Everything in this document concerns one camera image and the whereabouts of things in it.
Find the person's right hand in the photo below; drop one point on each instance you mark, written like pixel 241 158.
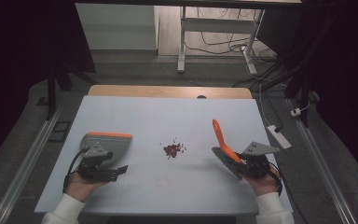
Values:
pixel 264 185

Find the white power strip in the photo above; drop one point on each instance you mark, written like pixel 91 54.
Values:
pixel 279 137

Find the black metal stand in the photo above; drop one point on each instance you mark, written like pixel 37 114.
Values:
pixel 54 84
pixel 298 77

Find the black floor plate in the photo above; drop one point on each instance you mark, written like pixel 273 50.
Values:
pixel 59 131

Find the small white plug adapter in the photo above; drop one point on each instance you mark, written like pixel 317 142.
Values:
pixel 296 112

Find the aluminium rail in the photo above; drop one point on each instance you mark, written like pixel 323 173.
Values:
pixel 24 168
pixel 323 168

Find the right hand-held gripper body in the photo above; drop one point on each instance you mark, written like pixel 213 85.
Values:
pixel 256 165

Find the white cabinet panel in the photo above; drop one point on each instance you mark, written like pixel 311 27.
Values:
pixel 116 26

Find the small beans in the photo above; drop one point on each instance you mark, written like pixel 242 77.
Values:
pixel 172 150

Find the person's left hand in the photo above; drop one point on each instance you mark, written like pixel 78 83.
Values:
pixel 77 186

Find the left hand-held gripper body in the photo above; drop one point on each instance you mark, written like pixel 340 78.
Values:
pixel 94 169

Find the white metal desk frame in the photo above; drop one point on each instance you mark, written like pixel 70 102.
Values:
pixel 217 25

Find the grey dustpan with orange edge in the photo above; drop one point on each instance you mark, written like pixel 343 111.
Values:
pixel 118 146

